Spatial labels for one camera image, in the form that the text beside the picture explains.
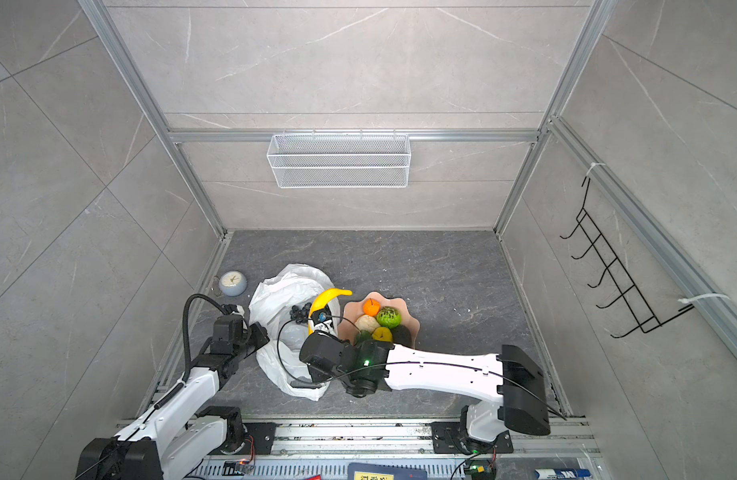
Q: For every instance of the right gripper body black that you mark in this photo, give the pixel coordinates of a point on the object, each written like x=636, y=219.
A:
x=318, y=376

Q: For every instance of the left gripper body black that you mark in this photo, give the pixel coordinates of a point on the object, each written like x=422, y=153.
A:
x=250, y=342

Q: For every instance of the yellow fake lemon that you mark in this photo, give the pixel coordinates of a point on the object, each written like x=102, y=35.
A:
x=382, y=334

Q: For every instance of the white plastic bag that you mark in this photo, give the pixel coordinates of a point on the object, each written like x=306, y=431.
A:
x=296, y=285

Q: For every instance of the green textured fake fruit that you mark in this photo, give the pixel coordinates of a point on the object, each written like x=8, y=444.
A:
x=389, y=317

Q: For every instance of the pink scalloped plate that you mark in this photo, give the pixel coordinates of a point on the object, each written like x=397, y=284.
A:
x=353, y=310

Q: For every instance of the orange fake fruit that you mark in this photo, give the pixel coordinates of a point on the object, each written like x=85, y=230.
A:
x=371, y=307

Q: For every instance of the yellow fake banana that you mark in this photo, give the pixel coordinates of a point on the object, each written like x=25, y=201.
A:
x=320, y=304

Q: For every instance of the smooth green fake fruit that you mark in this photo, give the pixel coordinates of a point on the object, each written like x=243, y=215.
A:
x=362, y=336

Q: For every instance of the dark fake grape bunch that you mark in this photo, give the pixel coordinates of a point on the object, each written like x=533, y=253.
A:
x=300, y=314

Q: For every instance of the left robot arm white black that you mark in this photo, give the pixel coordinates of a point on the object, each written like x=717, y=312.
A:
x=172, y=437

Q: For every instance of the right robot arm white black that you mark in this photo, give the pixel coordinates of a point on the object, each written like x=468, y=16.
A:
x=508, y=386

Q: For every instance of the beige fake fruit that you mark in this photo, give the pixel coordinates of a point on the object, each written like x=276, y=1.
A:
x=366, y=323

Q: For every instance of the small white round clock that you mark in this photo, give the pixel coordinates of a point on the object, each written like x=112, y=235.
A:
x=232, y=283

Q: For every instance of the blue yellow box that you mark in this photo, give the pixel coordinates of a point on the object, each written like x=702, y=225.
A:
x=363, y=471

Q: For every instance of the green circuit board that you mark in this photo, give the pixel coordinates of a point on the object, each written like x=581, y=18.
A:
x=479, y=470

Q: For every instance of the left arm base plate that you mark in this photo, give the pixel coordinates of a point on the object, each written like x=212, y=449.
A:
x=256, y=439

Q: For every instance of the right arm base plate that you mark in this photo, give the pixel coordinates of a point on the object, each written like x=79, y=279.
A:
x=451, y=437

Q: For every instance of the white wire mesh basket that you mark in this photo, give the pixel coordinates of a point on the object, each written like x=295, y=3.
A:
x=355, y=160

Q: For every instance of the black wire hook rack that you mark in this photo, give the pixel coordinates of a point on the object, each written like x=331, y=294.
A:
x=615, y=273

